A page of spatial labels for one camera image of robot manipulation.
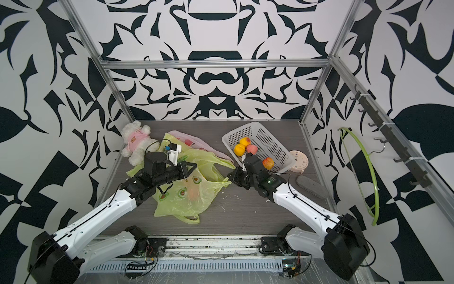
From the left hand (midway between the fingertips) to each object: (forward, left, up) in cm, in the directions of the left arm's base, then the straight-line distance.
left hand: (195, 161), depth 76 cm
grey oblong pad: (-5, -56, -19) cm, 59 cm away
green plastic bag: (-17, +4, -18) cm, 26 cm away
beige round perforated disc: (+10, -55, -19) cm, 59 cm away
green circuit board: (-37, -37, -22) cm, 57 cm away
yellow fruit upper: (+23, -25, -17) cm, 38 cm away
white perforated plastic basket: (+20, -37, -18) cm, 46 cm away
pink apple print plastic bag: (+22, +4, -16) cm, 27 cm away
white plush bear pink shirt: (+22, +36, -13) cm, 44 cm away
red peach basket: (-10, +1, -9) cm, 14 cm away
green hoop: (-25, -62, +4) cm, 67 cm away
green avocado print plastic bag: (-10, +11, -12) cm, 19 cm away
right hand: (-3, -13, -6) cm, 14 cm away
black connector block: (-35, +25, -23) cm, 49 cm away
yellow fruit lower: (+17, -21, -16) cm, 31 cm away
